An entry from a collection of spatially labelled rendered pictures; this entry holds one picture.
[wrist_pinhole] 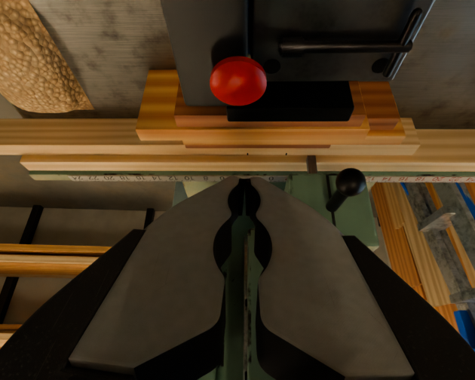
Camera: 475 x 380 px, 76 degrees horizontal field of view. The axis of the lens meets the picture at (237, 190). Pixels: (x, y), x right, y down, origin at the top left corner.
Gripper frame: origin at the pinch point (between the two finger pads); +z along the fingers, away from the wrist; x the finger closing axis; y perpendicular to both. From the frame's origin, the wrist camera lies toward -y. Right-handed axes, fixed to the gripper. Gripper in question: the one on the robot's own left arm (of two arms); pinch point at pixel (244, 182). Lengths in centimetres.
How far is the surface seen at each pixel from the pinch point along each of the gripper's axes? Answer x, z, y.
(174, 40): -3.7, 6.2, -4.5
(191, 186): -13, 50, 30
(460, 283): 68, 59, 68
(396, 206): 90, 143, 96
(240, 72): -0.4, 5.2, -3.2
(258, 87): 0.6, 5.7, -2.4
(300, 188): 4.8, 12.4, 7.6
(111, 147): -15.4, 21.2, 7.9
